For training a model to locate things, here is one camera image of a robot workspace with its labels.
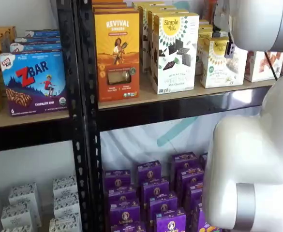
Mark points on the black metal shelf rack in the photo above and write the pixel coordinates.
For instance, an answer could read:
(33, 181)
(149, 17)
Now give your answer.
(88, 72)
(66, 72)

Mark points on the tall Simple Mills mint box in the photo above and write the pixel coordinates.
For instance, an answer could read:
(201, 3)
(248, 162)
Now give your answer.
(177, 77)
(151, 36)
(140, 14)
(144, 29)

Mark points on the wooden shelf board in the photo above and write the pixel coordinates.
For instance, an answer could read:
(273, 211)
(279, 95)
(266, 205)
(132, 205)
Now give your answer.
(170, 96)
(22, 119)

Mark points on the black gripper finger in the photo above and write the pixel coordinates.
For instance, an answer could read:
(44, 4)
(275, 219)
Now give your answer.
(230, 50)

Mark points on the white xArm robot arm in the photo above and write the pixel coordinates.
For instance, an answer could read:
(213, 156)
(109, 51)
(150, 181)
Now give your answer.
(247, 149)

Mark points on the small white Simple Mills box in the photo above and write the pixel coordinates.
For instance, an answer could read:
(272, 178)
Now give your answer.
(216, 72)
(205, 27)
(203, 58)

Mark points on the blue ZBar chocolate chip box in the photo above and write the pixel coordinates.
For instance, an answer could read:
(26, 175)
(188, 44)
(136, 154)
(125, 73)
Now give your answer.
(37, 39)
(34, 84)
(34, 46)
(43, 33)

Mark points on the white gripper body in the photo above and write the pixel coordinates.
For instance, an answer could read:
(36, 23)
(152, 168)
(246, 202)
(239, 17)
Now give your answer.
(223, 17)

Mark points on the orange Revival snack box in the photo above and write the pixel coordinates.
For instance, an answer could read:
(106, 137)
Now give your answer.
(108, 4)
(118, 60)
(112, 9)

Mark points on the orange crackers box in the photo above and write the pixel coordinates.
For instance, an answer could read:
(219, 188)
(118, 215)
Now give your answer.
(209, 9)
(255, 70)

